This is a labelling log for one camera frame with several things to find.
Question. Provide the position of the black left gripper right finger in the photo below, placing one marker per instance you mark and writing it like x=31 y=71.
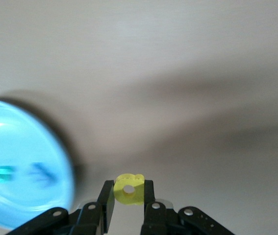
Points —
x=158 y=220

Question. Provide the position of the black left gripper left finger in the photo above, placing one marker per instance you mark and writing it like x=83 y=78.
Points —
x=89 y=220

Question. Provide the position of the yellow foam letter D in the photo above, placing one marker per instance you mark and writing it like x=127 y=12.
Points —
x=136 y=193

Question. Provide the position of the blue foam letter E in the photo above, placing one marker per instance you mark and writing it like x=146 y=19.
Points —
x=42 y=175

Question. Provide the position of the teal foam letter B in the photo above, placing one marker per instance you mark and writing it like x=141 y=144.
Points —
x=2 y=173

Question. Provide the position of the blue round plate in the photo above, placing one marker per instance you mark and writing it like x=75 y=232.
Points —
x=18 y=137

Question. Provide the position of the brown table cover sheet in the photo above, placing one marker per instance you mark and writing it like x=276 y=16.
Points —
x=178 y=61

